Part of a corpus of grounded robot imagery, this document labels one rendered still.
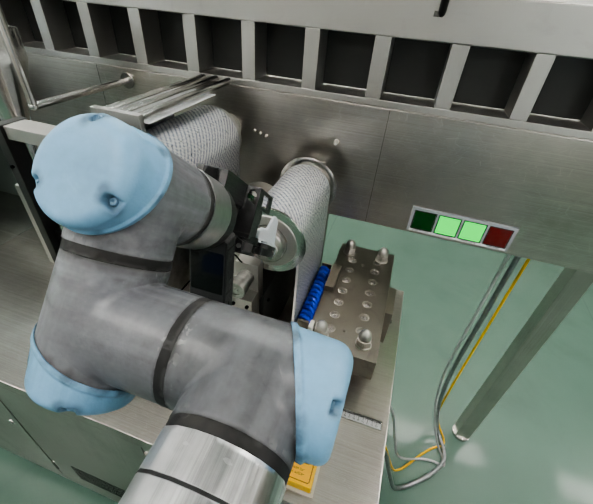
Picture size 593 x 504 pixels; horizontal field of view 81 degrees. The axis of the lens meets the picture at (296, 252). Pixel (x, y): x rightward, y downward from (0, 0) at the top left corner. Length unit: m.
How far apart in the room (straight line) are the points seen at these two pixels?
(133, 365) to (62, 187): 0.11
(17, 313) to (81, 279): 0.95
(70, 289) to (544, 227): 0.95
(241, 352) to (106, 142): 0.14
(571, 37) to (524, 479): 1.72
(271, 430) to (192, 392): 0.05
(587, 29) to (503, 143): 0.22
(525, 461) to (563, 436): 0.28
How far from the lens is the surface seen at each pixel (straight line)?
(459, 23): 0.85
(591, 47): 0.90
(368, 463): 0.83
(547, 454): 2.20
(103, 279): 0.25
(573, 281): 1.33
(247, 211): 0.42
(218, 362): 0.21
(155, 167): 0.24
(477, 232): 0.99
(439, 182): 0.92
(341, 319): 0.84
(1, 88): 1.08
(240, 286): 0.67
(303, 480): 0.77
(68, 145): 0.25
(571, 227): 1.02
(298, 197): 0.71
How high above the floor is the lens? 1.65
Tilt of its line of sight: 38 degrees down
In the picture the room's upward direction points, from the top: 5 degrees clockwise
